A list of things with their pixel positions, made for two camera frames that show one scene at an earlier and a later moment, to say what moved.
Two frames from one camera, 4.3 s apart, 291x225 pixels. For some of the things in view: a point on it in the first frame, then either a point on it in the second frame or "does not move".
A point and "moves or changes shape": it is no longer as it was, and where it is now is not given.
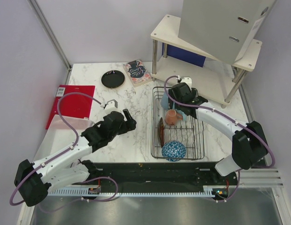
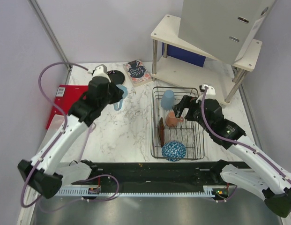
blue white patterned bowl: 174,151 does not move
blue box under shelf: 182,55 does not move
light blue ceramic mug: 179,111 moves or changes shape
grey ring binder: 225,29 does not move
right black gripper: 194,92 → 186,102
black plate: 113,78 does not move
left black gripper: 129,125 → 118,93
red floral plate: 161,129 does not move
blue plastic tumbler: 164,101 does not move
